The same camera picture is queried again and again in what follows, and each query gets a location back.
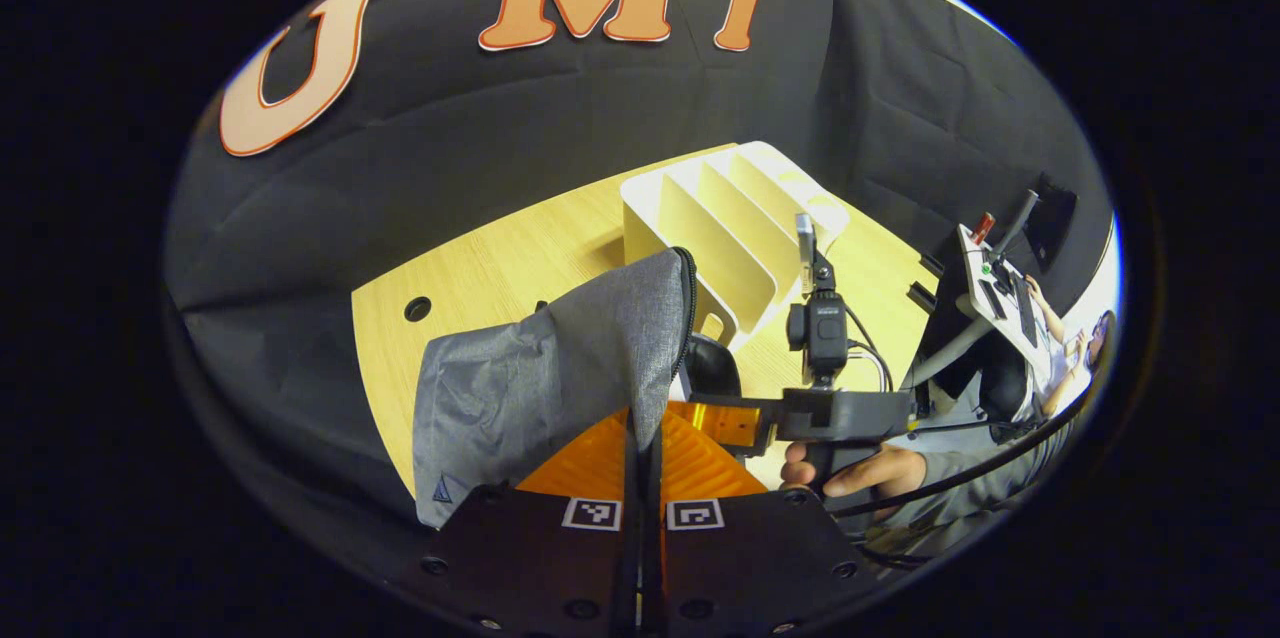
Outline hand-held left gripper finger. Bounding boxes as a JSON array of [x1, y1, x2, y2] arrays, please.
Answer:
[[393, 407, 642, 637], [641, 409, 883, 637]]

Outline black monitor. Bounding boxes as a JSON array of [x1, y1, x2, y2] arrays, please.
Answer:
[[1003, 174, 1080, 266]]

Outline grey schoolbag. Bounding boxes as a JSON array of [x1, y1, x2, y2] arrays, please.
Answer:
[[411, 247, 746, 531]]

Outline black cable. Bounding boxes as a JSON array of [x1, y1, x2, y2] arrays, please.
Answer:
[[828, 393, 1096, 519]]

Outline black office chair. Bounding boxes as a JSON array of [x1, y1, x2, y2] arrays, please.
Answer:
[[978, 333, 1033, 424]]

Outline white bookshelf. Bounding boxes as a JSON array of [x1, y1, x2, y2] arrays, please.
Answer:
[[619, 140, 852, 352]]

